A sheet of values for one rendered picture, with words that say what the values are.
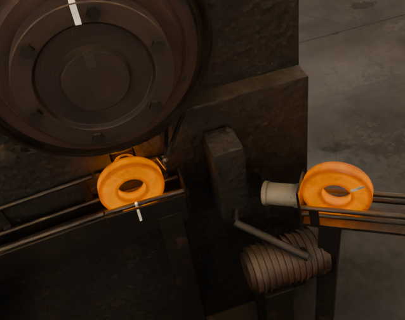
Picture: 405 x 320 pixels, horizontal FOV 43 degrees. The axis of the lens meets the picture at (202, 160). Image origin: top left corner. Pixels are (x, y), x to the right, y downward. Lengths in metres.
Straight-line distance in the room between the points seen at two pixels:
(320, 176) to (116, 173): 0.46
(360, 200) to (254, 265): 0.31
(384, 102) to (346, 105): 0.18
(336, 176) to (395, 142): 1.31
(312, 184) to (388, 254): 0.87
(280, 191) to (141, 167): 0.33
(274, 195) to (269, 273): 0.20
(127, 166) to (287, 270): 0.47
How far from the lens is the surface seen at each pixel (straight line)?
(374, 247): 2.03
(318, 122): 2.53
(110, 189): 1.22
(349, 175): 1.16
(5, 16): 0.91
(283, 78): 1.28
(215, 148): 1.20
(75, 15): 0.86
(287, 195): 1.23
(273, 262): 1.31
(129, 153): 1.29
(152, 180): 1.22
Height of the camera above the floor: 1.58
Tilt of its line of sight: 42 degrees down
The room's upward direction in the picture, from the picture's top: 10 degrees counter-clockwise
